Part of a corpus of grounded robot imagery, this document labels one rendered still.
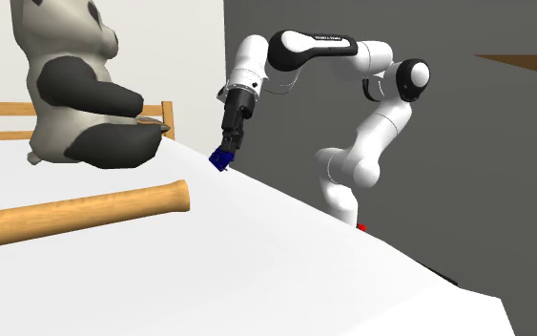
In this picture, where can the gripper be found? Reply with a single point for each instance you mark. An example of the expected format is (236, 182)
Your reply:
(236, 108)

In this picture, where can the small blue block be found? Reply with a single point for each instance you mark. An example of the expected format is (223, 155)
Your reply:
(220, 158)

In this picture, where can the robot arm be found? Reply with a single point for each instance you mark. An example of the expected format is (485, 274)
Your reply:
(379, 125)

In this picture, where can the black and white panda toy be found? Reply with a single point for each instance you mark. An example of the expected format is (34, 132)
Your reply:
(72, 79)

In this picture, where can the wooden baseball bat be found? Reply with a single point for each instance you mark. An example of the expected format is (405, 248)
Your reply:
(77, 214)

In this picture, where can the brown wooden board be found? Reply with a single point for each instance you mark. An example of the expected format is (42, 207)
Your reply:
(535, 64)

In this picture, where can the white bed with wooden frame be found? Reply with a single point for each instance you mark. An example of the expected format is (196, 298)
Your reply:
(249, 260)

